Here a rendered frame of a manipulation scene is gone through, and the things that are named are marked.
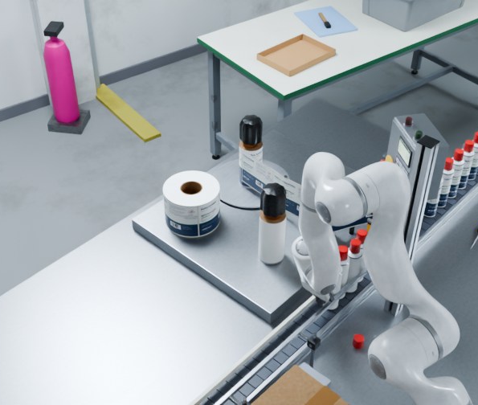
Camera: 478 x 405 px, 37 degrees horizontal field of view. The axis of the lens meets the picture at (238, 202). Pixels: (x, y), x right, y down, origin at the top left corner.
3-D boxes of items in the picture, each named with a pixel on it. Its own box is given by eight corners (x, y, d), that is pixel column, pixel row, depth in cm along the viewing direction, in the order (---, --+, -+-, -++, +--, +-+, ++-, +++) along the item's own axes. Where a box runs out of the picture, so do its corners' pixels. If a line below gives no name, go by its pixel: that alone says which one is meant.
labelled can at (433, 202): (426, 206, 266) (435, 162, 253) (438, 213, 263) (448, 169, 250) (418, 214, 263) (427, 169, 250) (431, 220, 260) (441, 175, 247)
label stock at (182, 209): (226, 206, 266) (226, 175, 257) (211, 241, 251) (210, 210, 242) (175, 198, 270) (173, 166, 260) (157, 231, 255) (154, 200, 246)
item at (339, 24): (330, 7, 418) (331, 5, 417) (357, 30, 395) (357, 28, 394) (293, 14, 411) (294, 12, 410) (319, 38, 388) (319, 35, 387)
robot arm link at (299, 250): (333, 276, 204) (319, 251, 210) (328, 252, 194) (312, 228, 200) (308, 289, 204) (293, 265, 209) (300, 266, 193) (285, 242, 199)
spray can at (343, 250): (331, 287, 234) (337, 241, 221) (346, 291, 233) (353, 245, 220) (327, 297, 231) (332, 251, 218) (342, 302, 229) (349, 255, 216)
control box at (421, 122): (414, 165, 218) (424, 112, 206) (437, 199, 206) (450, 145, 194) (382, 169, 217) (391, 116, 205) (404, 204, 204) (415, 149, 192)
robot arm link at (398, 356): (482, 401, 166) (439, 308, 166) (422, 442, 159) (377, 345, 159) (451, 395, 177) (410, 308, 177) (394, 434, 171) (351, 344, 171)
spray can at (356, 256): (353, 280, 237) (361, 235, 223) (359, 292, 233) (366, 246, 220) (338, 283, 236) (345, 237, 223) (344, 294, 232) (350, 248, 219)
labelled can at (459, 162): (446, 189, 274) (456, 145, 261) (458, 194, 272) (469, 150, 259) (439, 194, 271) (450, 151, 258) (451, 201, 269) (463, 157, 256)
